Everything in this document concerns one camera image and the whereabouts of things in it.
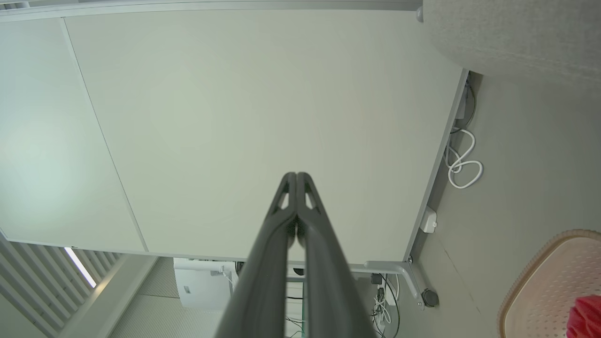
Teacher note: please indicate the grey partition foot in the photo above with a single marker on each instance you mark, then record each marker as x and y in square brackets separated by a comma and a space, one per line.
[389, 266]
[419, 14]

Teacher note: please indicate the ceiling light strip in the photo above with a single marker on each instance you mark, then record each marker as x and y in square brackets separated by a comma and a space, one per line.
[80, 266]

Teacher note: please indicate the small white plastic box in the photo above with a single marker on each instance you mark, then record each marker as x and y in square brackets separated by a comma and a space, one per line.
[428, 219]

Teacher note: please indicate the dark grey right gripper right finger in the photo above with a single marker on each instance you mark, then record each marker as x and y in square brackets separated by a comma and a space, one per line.
[328, 300]

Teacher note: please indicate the wide white partition panel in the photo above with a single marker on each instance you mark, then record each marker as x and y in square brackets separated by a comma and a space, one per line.
[263, 108]

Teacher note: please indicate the black caster wheel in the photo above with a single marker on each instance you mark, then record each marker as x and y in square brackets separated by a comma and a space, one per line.
[429, 298]

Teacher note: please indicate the white box appliance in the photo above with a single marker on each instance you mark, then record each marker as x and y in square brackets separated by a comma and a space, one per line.
[202, 284]

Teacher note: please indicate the beige perforated laundry basket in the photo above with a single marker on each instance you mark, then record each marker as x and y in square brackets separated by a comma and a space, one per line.
[544, 291]

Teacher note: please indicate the black power adapter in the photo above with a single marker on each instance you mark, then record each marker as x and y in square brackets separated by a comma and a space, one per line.
[376, 279]

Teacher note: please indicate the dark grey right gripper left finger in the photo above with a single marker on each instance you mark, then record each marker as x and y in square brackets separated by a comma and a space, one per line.
[263, 291]

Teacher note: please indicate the red and white shirt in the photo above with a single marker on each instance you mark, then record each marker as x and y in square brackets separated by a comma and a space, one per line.
[587, 319]

